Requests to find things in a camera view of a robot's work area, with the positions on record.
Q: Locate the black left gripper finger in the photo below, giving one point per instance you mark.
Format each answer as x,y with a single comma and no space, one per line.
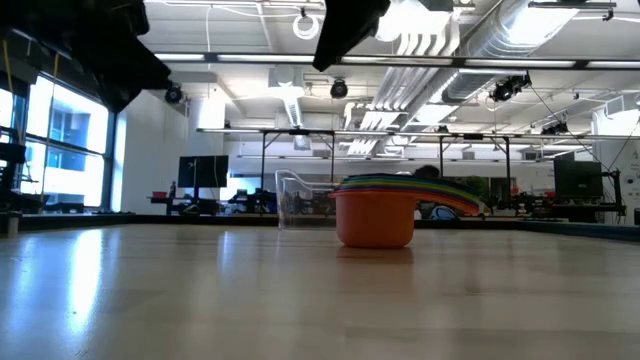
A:
120,85
147,72

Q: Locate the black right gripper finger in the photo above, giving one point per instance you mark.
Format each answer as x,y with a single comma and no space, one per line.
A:
335,45

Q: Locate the green plastic measuring cup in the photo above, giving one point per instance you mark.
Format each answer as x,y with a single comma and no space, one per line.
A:
380,182

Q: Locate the yellow plastic measuring cup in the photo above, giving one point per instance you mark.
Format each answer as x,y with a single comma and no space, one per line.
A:
380,186

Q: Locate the clear plastic basket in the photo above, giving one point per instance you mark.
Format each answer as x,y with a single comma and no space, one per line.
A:
285,210

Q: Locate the orange plastic measuring cup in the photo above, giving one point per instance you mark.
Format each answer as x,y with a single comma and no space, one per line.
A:
375,220

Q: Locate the black overhead crossbar with lights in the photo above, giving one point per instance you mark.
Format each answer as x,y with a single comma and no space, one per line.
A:
280,58

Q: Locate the large glass window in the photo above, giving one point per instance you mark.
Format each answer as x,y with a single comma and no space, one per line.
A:
75,150

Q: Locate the black computer monitor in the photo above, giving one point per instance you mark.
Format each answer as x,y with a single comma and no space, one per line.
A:
202,171
577,180

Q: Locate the small red box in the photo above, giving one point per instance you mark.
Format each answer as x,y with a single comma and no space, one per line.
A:
159,194

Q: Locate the dark background desk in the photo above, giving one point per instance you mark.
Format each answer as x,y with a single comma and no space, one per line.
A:
200,204

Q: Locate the person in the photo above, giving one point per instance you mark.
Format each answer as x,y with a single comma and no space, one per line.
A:
427,171

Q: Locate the green background plant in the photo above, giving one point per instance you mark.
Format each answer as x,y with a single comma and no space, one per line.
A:
484,187

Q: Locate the black ceiling camera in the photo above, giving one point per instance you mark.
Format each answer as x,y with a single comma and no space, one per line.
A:
339,89
507,89
174,94

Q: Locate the black distant rig frame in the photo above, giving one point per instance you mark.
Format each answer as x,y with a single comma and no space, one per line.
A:
263,160
507,170

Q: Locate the silver ventilation duct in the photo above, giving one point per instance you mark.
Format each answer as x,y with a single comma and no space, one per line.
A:
530,25

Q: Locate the small grey post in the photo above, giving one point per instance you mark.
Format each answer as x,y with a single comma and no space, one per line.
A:
12,225

